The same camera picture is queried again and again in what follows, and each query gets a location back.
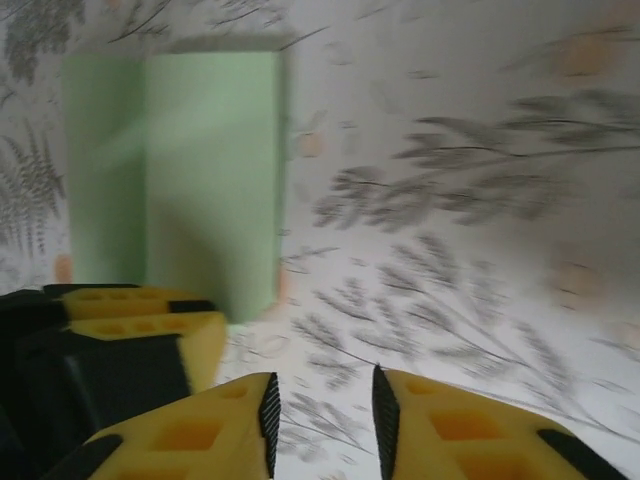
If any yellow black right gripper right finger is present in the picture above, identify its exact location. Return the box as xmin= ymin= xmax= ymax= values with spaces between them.
xmin=372 ymin=363 xmax=631 ymax=480

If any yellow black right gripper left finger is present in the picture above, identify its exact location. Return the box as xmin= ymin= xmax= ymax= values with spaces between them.
xmin=42 ymin=372 xmax=282 ymax=480

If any light green paper sheet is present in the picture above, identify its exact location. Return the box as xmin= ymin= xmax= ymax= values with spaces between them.
xmin=60 ymin=49 xmax=291 ymax=326

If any floral patterned table cover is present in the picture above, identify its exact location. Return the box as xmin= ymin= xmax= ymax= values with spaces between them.
xmin=0 ymin=0 xmax=640 ymax=480

